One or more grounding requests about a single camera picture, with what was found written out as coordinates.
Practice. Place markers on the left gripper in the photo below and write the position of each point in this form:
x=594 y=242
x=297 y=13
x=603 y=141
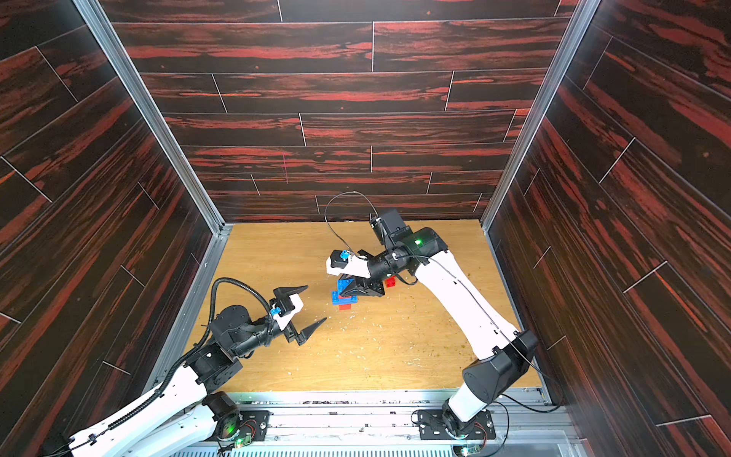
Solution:
x=289 y=334

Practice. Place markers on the long blue lego brick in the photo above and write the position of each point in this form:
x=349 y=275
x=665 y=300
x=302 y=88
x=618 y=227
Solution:
x=342 y=285
x=338 y=300

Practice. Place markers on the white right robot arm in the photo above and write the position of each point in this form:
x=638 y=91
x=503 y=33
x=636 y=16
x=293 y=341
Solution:
x=504 y=354

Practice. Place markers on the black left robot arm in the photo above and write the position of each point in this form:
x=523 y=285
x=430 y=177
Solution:
x=188 y=406

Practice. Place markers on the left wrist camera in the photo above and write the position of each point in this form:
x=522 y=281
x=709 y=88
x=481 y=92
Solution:
x=283 y=311

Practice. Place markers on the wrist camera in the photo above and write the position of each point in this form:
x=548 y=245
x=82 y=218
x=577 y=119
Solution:
x=345 y=262
x=283 y=311

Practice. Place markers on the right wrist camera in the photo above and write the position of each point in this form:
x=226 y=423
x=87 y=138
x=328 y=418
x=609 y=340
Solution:
x=345 y=262

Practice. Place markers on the aluminium front rail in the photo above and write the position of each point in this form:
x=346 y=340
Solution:
x=377 y=423

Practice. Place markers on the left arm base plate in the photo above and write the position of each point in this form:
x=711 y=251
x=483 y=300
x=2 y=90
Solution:
x=253 y=427

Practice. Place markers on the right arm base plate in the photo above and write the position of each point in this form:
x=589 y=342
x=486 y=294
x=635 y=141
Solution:
x=435 y=424

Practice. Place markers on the aluminium corner post right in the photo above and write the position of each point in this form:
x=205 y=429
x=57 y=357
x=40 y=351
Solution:
x=571 y=41

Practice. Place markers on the aluminium corner post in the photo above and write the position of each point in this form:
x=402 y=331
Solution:
x=111 y=45
x=571 y=41

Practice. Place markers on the aluminium corner post left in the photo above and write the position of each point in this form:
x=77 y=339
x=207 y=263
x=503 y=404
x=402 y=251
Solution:
x=111 y=45

